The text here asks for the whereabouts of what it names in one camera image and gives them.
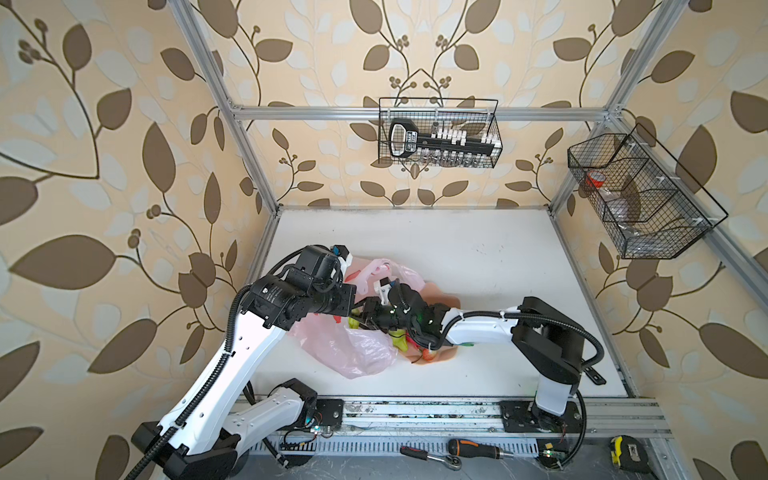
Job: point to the aluminium frame post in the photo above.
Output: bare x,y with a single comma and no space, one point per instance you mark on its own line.
184,16

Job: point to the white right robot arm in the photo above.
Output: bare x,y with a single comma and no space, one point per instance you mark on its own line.
559,348

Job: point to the right wire basket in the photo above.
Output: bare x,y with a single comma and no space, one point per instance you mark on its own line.
653,204

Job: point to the yellow black tape measure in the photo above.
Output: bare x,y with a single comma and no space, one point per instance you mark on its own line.
628,453

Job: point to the red handled ratchet wrench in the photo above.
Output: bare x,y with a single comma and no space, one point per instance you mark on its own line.
451,462

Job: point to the back wire basket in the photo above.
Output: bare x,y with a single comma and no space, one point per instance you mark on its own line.
476,116

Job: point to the wire basket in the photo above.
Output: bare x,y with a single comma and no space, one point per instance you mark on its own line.
653,204
476,116

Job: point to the pink plastic bag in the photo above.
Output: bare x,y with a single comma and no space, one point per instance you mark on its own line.
337,342

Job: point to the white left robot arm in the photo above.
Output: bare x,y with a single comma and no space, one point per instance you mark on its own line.
202,437

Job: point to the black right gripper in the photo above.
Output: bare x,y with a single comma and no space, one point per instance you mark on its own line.
377,326

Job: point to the red green dragon fruit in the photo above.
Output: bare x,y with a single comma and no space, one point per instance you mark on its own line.
404,344

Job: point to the orange black screwdriver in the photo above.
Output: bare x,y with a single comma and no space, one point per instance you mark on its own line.
464,448

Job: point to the black socket set holder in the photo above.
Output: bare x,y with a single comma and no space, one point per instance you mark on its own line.
405,138

